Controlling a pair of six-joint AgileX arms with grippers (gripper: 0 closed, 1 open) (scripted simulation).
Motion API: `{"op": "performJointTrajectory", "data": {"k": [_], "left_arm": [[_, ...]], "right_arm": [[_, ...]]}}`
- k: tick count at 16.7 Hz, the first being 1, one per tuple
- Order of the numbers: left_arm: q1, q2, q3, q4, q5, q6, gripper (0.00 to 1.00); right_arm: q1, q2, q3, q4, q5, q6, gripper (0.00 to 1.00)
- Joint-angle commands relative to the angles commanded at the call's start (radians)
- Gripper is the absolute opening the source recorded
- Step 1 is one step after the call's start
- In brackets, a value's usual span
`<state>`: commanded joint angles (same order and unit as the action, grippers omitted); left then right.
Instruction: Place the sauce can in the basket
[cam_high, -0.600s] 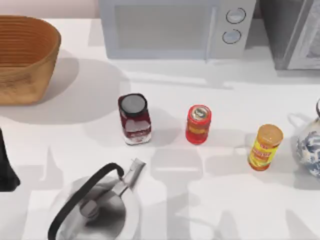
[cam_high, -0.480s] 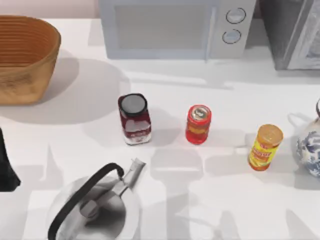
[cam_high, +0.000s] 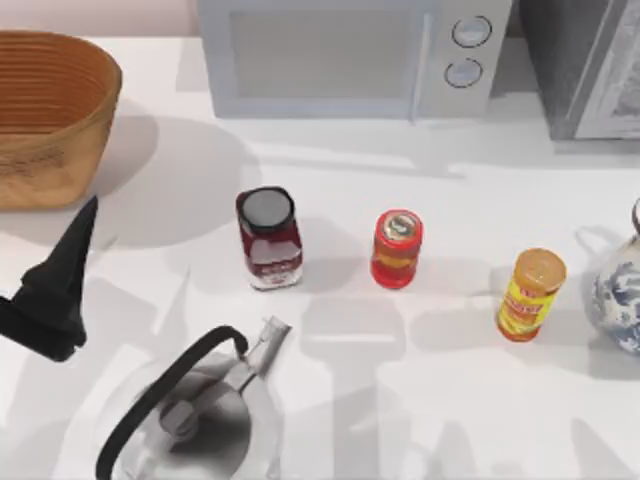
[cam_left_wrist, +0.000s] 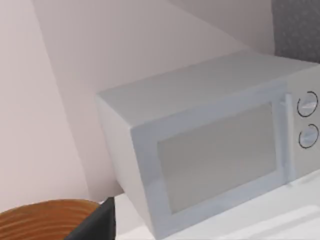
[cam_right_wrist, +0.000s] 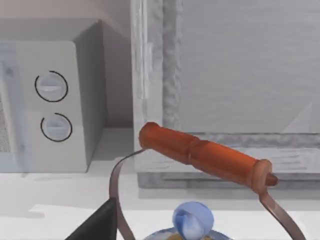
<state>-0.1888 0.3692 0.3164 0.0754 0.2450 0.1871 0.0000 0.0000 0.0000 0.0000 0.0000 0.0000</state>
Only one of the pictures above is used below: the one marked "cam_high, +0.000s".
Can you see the dark red jar black lid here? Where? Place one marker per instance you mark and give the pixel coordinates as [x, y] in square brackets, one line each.
[272, 245]

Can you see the red can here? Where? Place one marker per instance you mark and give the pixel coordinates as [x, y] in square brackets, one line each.
[397, 250]

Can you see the pale microwave oven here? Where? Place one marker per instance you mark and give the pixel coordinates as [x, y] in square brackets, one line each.
[320, 55]

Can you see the orange and yellow can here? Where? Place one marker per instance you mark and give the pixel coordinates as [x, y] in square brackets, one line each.
[530, 295]

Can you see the round microwave knob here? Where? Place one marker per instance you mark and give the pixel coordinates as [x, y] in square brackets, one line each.
[463, 73]
[472, 30]

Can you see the woven brown basket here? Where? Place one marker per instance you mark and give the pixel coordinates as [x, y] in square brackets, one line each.
[55, 165]

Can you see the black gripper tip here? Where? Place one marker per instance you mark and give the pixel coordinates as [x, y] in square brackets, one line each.
[52, 310]

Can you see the blue and white vase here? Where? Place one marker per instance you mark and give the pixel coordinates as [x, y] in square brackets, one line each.
[620, 295]

